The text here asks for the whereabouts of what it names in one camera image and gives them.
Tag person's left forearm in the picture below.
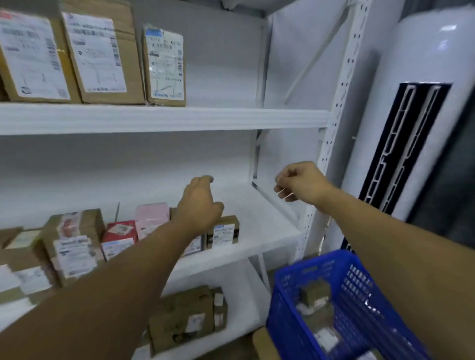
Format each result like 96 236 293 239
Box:
0 222 203 360

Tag white standing air conditioner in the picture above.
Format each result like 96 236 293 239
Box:
327 7 475 254

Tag small brown parcel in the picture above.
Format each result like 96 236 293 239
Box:
298 280 332 309

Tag person's right hand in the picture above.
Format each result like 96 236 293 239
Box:
274 161 337 214

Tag small brown box white label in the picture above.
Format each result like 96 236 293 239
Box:
205 215 240 250

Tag large cardboard box white label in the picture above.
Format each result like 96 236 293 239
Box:
0 7 81 104

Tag narrow brown cardboard box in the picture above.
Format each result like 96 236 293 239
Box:
211 287 229 333

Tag person's right forearm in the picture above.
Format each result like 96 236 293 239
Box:
315 193 475 360

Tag red box white label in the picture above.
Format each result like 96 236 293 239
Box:
100 220 139 262

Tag cardboard box several labels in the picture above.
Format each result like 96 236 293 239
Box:
40 208 107 287

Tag taped cardboard box white label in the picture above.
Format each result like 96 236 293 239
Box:
59 0 145 105

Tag blue plastic basket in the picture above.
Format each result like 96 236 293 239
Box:
266 249 433 360

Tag brown parcel white label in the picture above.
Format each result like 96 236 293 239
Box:
301 303 350 354

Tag small cardboard box blue-marked label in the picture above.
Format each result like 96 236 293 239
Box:
142 25 186 108

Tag wide brown cardboard box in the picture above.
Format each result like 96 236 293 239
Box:
148 285 216 354

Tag flat cardboard box white labels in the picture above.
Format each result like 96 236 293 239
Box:
0 226 61 305

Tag person's left hand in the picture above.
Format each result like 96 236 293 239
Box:
171 175 225 237

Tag white metal shelf unit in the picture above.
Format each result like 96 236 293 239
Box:
0 0 372 360

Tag partly hidden labelled box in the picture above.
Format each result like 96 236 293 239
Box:
181 234 207 257

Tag cardboard piece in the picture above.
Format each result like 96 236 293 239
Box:
252 326 283 360

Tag pink parcel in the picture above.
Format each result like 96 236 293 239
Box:
134 202 171 240

